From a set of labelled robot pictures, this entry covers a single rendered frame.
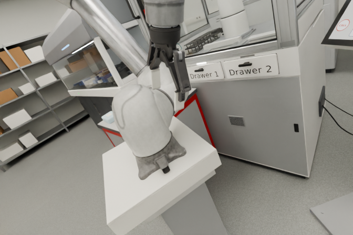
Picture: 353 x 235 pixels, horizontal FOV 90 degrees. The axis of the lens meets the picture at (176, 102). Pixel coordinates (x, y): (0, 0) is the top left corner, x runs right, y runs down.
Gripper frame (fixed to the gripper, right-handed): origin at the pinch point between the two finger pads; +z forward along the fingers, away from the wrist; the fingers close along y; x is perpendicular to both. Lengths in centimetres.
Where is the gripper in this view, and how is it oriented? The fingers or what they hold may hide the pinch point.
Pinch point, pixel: (166, 95)
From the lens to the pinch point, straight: 53.8
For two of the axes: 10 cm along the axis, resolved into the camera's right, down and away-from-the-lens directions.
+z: -0.1, 8.1, 5.9
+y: -5.5, -4.9, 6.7
